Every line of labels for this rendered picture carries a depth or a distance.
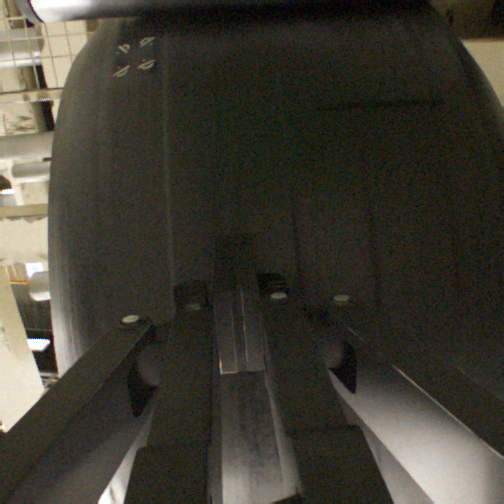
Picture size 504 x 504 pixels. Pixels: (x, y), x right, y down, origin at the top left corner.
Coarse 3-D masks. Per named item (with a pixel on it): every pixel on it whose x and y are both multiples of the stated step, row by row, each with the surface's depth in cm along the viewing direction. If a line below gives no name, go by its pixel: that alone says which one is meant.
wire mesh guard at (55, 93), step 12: (0, 0) 65; (24, 24) 67; (84, 24) 67; (48, 36) 68; (60, 36) 68; (12, 60) 69; (36, 72) 70; (0, 84) 70; (0, 96) 70; (12, 96) 70; (24, 96) 70; (36, 96) 70; (48, 96) 71; (60, 96) 71
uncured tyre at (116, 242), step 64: (192, 64) 25; (256, 64) 25; (320, 64) 25; (384, 64) 25; (448, 64) 25; (64, 128) 27; (128, 128) 23; (192, 128) 23; (256, 128) 23; (320, 128) 23; (384, 128) 23; (448, 128) 23; (64, 192) 25; (128, 192) 22; (192, 192) 22; (256, 192) 22; (320, 192) 22; (384, 192) 22; (448, 192) 22; (64, 256) 24; (128, 256) 22; (192, 256) 22; (256, 256) 22; (320, 256) 22; (384, 256) 22; (448, 256) 22; (64, 320) 24; (448, 320) 22; (256, 384) 22; (256, 448) 22; (384, 448) 23
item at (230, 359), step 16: (224, 240) 20; (224, 256) 17; (224, 272) 16; (224, 288) 14; (224, 304) 14; (224, 320) 14; (224, 336) 15; (224, 352) 15; (240, 352) 15; (224, 368) 15; (240, 368) 15
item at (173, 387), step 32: (192, 288) 14; (192, 320) 13; (192, 352) 11; (160, 384) 10; (192, 384) 10; (160, 416) 9; (192, 416) 9; (160, 448) 7; (192, 448) 7; (128, 480) 7; (160, 480) 7; (192, 480) 7
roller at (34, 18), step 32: (32, 0) 24; (64, 0) 25; (96, 0) 25; (128, 0) 25; (160, 0) 25; (192, 0) 26; (224, 0) 26; (256, 0) 26; (288, 0) 26; (320, 0) 26; (352, 0) 27; (384, 0) 27; (416, 0) 27; (448, 0) 28
